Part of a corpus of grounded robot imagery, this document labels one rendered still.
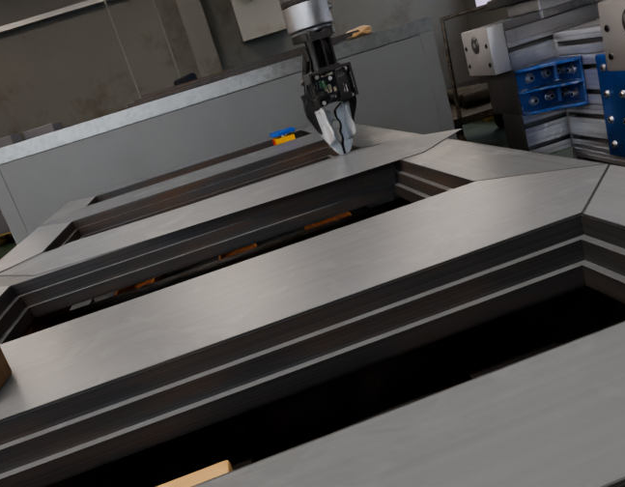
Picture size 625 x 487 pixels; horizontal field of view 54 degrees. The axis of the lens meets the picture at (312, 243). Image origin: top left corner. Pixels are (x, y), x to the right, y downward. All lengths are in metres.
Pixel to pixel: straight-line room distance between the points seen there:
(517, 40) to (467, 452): 1.07
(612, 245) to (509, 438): 0.24
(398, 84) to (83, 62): 7.31
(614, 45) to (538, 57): 0.40
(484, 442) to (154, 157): 1.56
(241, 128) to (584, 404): 1.55
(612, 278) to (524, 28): 0.86
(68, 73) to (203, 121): 7.24
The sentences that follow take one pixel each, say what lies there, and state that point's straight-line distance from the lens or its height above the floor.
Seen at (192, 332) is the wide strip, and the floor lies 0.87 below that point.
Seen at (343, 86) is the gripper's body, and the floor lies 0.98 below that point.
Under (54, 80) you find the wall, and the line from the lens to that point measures 8.99.
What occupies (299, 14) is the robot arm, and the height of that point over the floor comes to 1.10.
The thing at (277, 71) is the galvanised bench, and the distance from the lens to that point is 1.77.
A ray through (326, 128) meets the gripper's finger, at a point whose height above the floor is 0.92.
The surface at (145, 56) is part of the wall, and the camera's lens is 8.76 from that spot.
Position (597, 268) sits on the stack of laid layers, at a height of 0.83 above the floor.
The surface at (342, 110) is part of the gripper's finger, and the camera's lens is 1.06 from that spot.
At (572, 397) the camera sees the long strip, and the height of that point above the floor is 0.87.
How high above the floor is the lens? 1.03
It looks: 16 degrees down
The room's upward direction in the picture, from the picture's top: 17 degrees counter-clockwise
